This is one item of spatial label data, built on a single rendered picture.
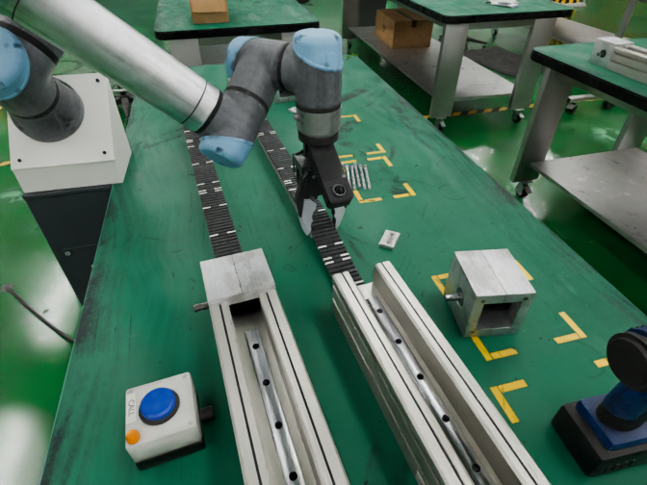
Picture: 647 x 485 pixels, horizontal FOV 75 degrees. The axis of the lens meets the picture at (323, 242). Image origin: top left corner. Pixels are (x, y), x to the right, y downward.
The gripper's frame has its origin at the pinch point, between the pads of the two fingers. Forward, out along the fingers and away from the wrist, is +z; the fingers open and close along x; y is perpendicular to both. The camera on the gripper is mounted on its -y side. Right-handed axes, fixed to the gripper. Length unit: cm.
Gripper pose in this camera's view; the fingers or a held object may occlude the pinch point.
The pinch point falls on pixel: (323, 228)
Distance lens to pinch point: 83.3
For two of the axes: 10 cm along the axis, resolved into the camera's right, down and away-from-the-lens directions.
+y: -3.4, -6.0, 7.3
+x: -9.4, 2.2, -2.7
